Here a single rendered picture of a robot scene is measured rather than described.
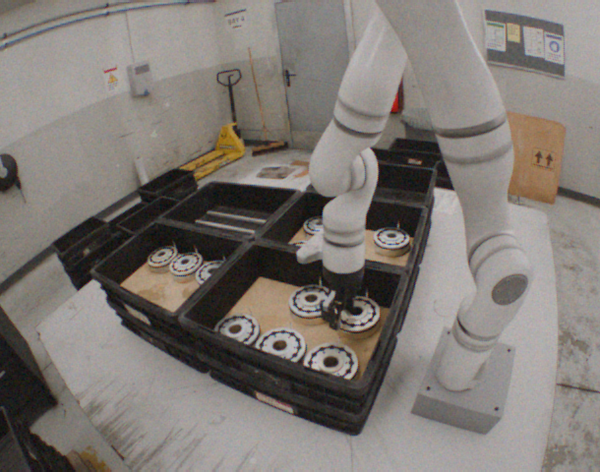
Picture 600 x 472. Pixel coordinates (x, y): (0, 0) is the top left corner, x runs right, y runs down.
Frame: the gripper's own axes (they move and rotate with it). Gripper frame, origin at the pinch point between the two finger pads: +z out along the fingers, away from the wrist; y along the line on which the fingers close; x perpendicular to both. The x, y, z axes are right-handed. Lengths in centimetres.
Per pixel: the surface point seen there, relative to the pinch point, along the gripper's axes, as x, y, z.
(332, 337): 0.6, -2.7, 5.1
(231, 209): 63, 32, 7
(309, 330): 6.1, -3.4, 5.3
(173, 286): 47.4, -9.2, 7.0
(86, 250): 173, -3, 43
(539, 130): -71, 296, 9
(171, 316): 27.7, -21.5, -3.4
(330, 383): -7.3, -17.7, -4.3
